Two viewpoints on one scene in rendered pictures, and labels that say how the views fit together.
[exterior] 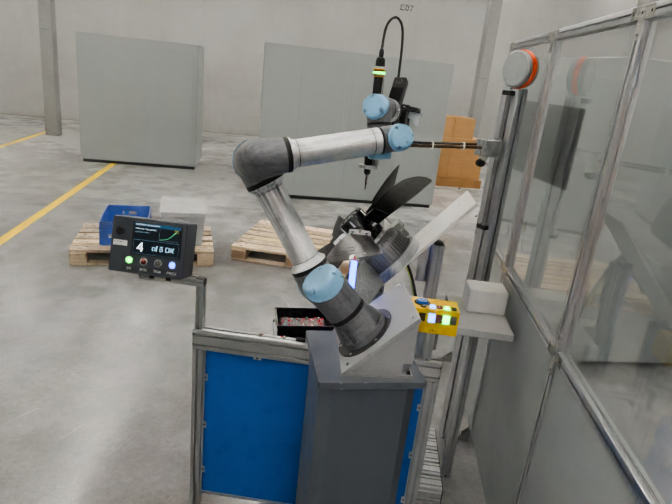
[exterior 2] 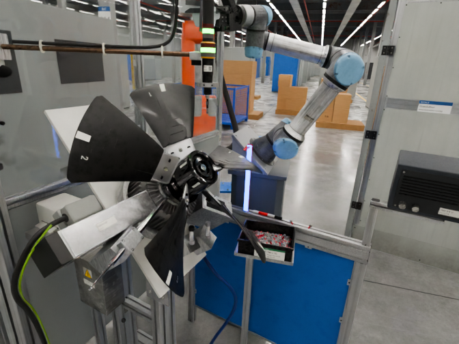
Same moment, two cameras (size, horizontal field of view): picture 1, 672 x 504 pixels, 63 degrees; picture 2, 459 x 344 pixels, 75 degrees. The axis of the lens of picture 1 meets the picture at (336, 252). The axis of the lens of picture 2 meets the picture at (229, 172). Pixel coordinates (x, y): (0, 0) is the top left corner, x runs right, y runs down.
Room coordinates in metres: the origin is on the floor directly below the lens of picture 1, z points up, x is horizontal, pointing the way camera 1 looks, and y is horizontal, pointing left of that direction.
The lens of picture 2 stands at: (2.96, 0.39, 1.52)
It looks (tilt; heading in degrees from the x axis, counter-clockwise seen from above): 20 degrees down; 205
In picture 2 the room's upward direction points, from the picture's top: 2 degrees clockwise
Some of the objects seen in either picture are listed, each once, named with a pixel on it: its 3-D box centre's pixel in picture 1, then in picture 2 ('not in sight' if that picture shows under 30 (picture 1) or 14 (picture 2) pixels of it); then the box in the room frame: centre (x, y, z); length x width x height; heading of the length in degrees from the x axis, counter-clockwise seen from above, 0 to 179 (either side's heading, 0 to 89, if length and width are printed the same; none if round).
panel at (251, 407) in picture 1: (306, 438); (259, 287); (1.76, 0.03, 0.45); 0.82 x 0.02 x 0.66; 87
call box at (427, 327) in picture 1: (433, 317); not in sight; (1.73, -0.36, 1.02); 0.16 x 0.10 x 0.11; 87
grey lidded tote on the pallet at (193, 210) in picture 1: (183, 220); not in sight; (4.93, 1.46, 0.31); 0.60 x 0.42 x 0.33; 16
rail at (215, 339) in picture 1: (315, 353); (265, 223); (1.76, 0.03, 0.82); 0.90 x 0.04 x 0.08; 87
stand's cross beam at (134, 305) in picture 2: not in sight; (142, 309); (2.23, -0.31, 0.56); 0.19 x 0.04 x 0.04; 87
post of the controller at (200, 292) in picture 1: (200, 302); (370, 222); (1.78, 0.46, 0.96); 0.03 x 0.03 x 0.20; 87
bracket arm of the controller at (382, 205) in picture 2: (172, 277); (405, 210); (1.79, 0.57, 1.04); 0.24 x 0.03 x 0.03; 87
